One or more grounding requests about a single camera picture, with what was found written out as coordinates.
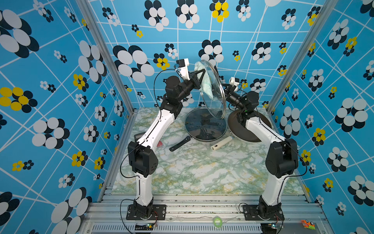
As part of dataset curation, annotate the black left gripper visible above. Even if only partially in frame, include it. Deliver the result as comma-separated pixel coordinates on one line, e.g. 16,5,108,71
176,69,204,104

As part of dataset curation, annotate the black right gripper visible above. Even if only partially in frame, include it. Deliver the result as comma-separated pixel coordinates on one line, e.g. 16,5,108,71
214,84,246,115

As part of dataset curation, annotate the glass lid of wok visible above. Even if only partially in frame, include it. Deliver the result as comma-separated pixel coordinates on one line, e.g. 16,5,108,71
199,60,226,119

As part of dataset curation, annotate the light green cloth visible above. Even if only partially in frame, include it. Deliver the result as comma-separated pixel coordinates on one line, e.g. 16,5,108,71
197,70,216,100

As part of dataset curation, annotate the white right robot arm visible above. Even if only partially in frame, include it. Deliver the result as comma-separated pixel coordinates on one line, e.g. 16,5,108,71
225,90,299,211

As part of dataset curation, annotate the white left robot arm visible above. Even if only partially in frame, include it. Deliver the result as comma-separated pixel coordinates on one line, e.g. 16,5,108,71
128,69,206,209

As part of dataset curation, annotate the black frying pan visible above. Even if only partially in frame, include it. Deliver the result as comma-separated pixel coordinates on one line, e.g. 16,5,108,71
168,107,228,153

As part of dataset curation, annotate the black desktop calculator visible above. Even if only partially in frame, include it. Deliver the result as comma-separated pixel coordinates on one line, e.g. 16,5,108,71
134,132,145,142

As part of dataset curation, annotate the green tape roll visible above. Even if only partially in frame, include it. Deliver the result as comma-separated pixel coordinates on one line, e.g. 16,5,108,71
213,216,223,229

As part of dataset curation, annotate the right green circuit board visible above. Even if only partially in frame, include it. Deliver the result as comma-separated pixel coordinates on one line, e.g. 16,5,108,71
261,224,278,234

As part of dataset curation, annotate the green circuit board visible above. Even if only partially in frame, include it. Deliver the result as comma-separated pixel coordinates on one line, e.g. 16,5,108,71
261,224,278,234
135,223,155,231

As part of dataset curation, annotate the orange toy car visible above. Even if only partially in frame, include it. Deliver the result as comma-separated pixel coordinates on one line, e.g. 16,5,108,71
301,219,316,230

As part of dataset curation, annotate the left green circuit board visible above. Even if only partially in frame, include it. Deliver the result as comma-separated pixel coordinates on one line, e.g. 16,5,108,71
135,223,155,231

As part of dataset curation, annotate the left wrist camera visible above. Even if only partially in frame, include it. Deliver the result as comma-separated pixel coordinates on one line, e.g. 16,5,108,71
176,58,190,81

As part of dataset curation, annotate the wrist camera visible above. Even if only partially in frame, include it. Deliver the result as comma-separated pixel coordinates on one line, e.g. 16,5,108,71
229,77,240,87
176,58,190,81

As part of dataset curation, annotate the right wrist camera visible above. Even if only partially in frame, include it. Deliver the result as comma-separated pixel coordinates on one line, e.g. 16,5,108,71
229,77,240,87

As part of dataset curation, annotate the dark wok with beige handle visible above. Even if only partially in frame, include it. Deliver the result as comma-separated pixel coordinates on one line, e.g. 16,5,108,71
211,110,261,151

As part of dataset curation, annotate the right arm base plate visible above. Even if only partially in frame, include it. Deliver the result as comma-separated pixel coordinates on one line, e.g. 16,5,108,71
243,203,284,221

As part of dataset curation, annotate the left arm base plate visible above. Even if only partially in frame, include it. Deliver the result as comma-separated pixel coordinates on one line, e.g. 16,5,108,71
126,204,167,220

